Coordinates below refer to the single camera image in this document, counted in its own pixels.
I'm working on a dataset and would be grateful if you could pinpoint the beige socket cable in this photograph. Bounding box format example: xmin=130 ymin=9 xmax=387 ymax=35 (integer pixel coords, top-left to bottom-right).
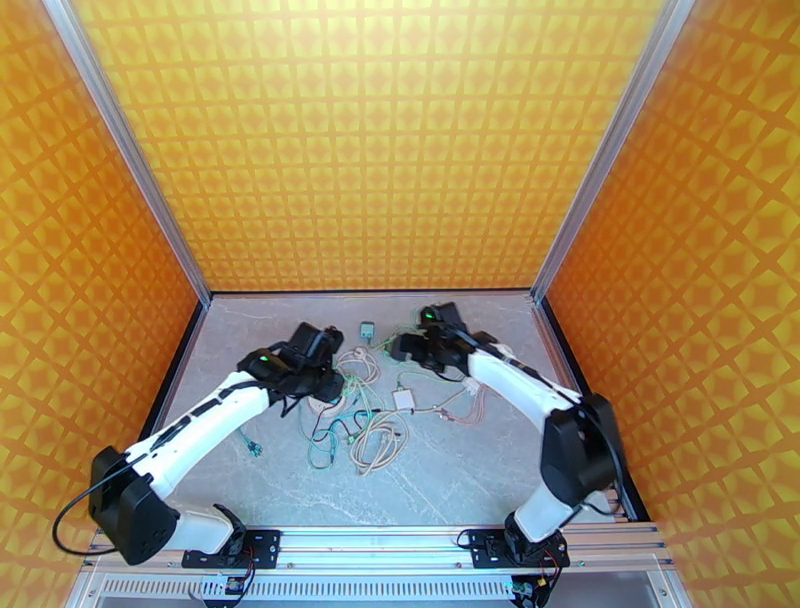
xmin=334 ymin=346 xmax=383 ymax=404

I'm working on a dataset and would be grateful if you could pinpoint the teal charging cable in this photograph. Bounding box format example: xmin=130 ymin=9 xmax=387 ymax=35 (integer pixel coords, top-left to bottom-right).
xmin=306 ymin=409 xmax=376 ymax=471

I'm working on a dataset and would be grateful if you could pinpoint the beige power cable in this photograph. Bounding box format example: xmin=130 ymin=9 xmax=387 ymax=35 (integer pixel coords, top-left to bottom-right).
xmin=348 ymin=399 xmax=470 ymax=478

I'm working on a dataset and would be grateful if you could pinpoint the perforated metal panel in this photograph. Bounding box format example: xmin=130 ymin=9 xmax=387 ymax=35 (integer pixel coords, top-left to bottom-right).
xmin=65 ymin=571 xmax=692 ymax=608

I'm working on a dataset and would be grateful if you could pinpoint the aluminium table side rail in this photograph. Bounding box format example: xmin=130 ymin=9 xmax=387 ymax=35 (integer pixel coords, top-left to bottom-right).
xmin=134 ymin=299 xmax=211 ymax=451
xmin=531 ymin=298 xmax=629 ymax=523

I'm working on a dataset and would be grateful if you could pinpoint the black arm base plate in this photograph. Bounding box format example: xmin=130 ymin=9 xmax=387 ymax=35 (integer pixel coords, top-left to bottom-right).
xmin=467 ymin=529 xmax=571 ymax=570
xmin=181 ymin=529 xmax=283 ymax=570

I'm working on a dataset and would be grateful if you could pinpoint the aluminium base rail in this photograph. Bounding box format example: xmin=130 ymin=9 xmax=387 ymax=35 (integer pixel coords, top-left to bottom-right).
xmin=79 ymin=523 xmax=675 ymax=571

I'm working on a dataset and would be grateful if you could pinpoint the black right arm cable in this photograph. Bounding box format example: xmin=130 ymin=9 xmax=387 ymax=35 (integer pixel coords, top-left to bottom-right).
xmin=574 ymin=496 xmax=621 ymax=519

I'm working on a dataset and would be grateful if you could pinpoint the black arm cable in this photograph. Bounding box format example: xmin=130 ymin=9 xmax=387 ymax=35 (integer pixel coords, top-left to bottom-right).
xmin=51 ymin=456 xmax=136 ymax=558
xmin=574 ymin=496 xmax=621 ymax=519

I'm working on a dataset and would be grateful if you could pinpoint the aluminium frame post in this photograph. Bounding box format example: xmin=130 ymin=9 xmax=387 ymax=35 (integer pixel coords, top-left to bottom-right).
xmin=531 ymin=0 xmax=696 ymax=309
xmin=42 ymin=0 xmax=213 ymax=309

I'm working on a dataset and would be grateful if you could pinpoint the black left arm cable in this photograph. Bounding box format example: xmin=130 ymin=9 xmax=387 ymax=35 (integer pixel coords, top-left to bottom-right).
xmin=51 ymin=456 xmax=136 ymax=558

